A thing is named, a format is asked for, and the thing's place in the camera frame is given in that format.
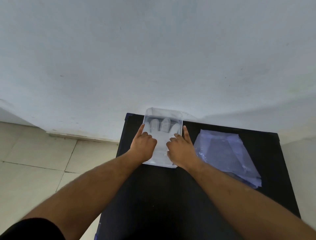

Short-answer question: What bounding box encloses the person's left forearm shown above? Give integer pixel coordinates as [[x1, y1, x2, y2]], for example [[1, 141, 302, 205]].
[[21, 151, 146, 240]]

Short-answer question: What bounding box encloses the black sleeve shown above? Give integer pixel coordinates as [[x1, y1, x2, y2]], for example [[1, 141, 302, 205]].
[[0, 218, 66, 240]]

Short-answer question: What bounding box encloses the person's right hand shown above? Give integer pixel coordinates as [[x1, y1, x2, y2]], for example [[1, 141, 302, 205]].
[[166, 125, 201, 171]]

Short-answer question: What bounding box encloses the person's left hand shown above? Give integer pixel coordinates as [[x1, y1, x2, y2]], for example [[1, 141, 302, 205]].
[[128, 124, 158, 164]]

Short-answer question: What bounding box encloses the person's right forearm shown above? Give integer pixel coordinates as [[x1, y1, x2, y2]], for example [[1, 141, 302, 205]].
[[187, 158, 316, 240]]

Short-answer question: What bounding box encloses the white glove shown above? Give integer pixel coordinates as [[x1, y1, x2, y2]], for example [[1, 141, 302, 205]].
[[144, 118, 182, 165]]

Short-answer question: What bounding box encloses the clear plastic packaging bag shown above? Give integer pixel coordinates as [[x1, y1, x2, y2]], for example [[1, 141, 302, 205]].
[[142, 107, 184, 169]]

